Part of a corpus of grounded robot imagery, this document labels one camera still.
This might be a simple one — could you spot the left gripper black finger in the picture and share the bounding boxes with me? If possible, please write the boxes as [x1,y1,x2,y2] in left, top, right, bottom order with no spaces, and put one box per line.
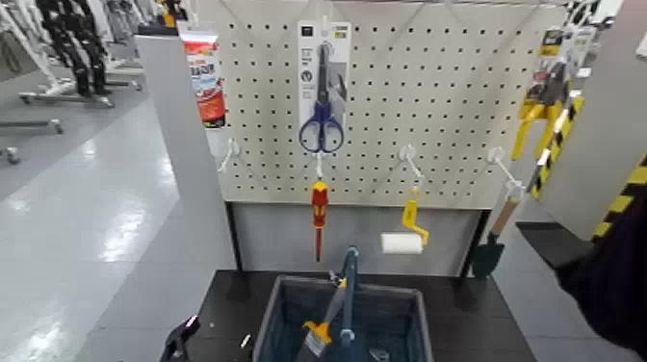
[159,314,202,362]

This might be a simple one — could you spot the blue scissors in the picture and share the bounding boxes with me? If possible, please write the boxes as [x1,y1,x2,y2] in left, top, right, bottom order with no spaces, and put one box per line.
[297,18,353,154]

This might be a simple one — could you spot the blue grey plastic crate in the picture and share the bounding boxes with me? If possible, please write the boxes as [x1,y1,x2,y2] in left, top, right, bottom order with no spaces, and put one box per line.
[251,246,436,362]

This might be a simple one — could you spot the grey back panel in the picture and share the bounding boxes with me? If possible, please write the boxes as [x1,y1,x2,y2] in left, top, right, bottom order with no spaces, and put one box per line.
[229,200,486,278]

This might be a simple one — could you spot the red yellow screwdriver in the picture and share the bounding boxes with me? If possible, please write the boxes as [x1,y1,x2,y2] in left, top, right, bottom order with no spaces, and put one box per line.
[310,180,329,263]

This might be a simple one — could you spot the red white adhesive tube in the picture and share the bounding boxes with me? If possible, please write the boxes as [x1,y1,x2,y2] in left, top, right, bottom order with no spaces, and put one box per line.
[176,20,227,129]

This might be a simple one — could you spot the black humanoid robot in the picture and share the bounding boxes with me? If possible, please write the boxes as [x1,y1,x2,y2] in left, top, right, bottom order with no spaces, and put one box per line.
[36,0,113,98]

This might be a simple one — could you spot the white humanoid robot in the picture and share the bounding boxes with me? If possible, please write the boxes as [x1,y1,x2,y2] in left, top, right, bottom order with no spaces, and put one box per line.
[0,0,69,97]

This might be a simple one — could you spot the white perforated pegboard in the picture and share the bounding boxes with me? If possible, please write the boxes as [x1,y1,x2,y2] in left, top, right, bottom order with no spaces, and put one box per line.
[194,0,570,211]

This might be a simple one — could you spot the grey panel with hazard stripes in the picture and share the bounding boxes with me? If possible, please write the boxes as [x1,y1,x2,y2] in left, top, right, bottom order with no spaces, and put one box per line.
[528,0,647,243]

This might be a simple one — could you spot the black white packaged item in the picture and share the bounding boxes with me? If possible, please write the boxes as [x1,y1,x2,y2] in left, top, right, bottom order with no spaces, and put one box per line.
[564,0,615,31]

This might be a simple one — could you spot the grey yellow handled paintbrush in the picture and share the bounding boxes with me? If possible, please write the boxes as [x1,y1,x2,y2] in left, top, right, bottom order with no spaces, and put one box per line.
[295,276,349,362]

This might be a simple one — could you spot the yellow handled white paint roller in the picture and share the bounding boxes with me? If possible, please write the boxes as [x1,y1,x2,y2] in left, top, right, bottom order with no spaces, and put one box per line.
[379,199,430,255]

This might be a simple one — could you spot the wooden handled dark garden trowel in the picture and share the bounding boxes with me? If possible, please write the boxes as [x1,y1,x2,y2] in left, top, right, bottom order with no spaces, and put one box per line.
[471,195,522,280]

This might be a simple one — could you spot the yellow handled tool in package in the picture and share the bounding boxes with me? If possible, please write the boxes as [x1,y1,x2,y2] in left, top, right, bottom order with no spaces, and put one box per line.
[510,27,598,162]

